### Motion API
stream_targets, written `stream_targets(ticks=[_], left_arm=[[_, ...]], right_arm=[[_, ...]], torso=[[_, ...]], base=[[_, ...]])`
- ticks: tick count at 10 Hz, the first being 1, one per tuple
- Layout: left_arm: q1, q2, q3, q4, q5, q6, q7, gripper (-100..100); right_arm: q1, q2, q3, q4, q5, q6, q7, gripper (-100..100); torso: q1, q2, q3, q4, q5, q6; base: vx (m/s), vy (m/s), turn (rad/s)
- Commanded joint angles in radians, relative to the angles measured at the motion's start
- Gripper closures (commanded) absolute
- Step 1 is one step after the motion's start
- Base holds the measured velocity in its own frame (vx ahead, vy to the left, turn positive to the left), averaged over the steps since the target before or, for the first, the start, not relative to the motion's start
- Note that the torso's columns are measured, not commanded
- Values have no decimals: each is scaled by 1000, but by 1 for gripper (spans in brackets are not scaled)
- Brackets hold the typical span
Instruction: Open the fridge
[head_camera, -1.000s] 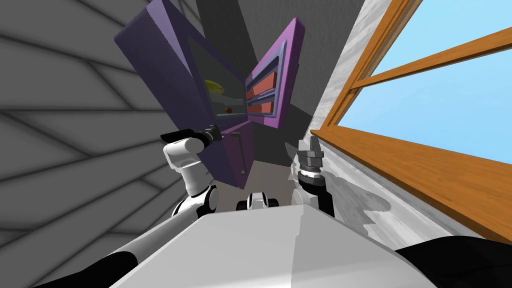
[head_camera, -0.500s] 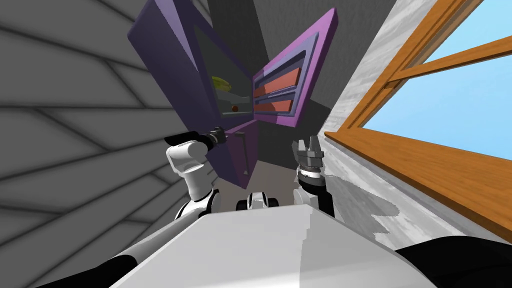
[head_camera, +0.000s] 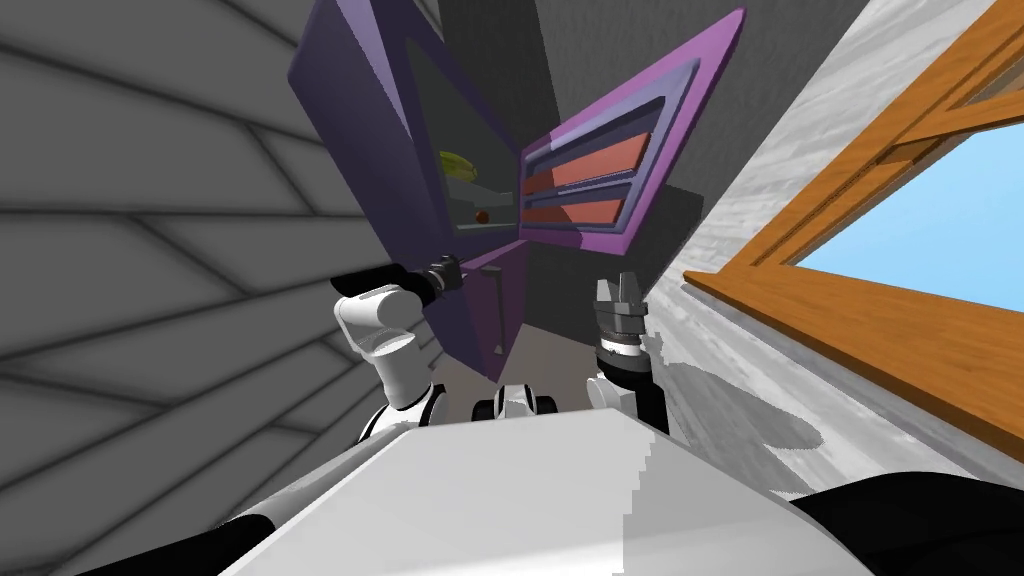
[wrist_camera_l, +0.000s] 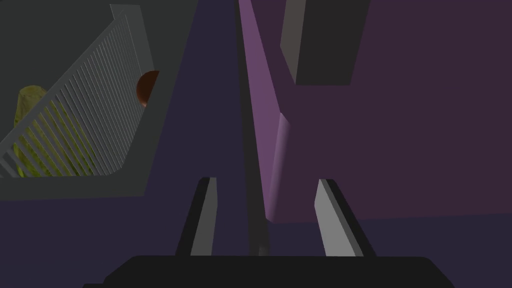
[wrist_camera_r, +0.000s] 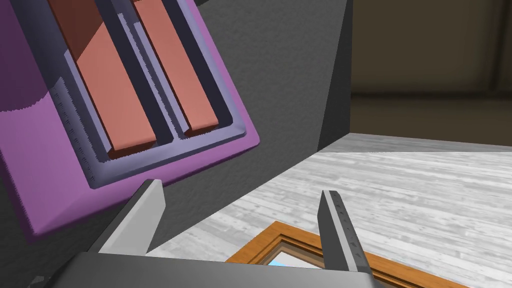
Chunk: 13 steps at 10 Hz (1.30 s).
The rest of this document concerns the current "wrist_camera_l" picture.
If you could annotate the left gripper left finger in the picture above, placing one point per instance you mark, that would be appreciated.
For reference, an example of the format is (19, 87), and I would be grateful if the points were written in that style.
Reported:
(202, 224)

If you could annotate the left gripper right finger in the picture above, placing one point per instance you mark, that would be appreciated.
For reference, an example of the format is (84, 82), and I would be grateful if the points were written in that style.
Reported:
(336, 228)

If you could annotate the purple cupboard door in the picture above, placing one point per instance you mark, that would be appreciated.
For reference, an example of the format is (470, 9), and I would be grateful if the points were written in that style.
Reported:
(400, 140)

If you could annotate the brown round fruit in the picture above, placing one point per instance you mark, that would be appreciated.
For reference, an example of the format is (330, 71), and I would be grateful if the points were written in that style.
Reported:
(146, 87)

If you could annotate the grey slatted rack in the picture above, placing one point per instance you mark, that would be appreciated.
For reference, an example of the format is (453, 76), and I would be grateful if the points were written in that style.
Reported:
(86, 116)

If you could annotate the yellow-green vegetable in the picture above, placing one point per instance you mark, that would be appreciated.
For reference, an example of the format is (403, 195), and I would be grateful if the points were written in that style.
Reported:
(32, 104)

